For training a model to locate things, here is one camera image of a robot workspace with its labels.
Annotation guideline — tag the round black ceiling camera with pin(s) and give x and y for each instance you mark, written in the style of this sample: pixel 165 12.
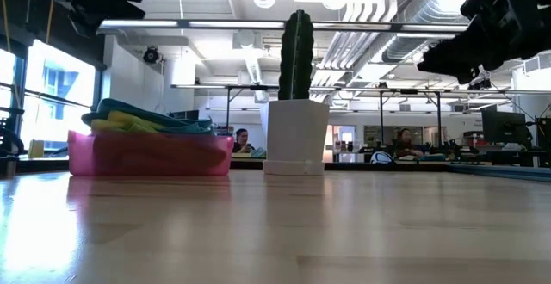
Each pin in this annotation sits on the round black ceiling camera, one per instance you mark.
pixel 151 55

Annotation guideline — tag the distant black frame stand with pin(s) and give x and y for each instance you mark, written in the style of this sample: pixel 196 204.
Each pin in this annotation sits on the distant black frame stand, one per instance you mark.
pixel 409 91
pixel 241 88

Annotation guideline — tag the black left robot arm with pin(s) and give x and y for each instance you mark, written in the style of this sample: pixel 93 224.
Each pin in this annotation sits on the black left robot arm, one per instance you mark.
pixel 8 142

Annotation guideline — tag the white and blue ball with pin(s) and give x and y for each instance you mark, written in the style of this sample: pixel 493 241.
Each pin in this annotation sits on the white and blue ball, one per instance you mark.
pixel 381 158

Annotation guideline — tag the hanging black camera rig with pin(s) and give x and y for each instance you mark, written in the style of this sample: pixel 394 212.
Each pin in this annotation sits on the hanging black camera rig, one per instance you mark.
pixel 481 82

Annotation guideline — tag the yellow microfiber towel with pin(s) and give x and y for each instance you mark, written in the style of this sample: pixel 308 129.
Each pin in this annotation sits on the yellow microfiber towel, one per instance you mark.
pixel 120 118

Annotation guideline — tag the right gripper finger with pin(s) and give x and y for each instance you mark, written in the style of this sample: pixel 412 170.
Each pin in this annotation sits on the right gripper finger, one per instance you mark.
pixel 456 62

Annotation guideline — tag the small yellow box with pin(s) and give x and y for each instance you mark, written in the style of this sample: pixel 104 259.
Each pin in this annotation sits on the small yellow box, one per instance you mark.
pixel 36 149

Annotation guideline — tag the green cactus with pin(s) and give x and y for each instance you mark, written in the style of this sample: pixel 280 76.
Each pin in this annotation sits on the green cactus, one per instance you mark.
pixel 297 56

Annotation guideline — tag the pink plastic bin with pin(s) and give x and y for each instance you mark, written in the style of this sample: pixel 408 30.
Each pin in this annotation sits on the pink plastic bin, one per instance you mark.
pixel 82 155

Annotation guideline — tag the silver ventilation duct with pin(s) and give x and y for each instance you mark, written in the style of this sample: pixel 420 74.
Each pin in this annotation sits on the silver ventilation duct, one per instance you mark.
pixel 413 17

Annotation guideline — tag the person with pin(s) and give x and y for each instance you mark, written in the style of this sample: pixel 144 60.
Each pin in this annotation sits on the person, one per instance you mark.
pixel 404 144
pixel 242 142

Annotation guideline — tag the bright window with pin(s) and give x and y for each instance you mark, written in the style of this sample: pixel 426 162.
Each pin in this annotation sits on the bright window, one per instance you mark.
pixel 60 94

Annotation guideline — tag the long ceiling light bar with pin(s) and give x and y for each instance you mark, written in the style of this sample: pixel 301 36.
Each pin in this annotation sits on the long ceiling light bar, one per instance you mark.
pixel 172 23

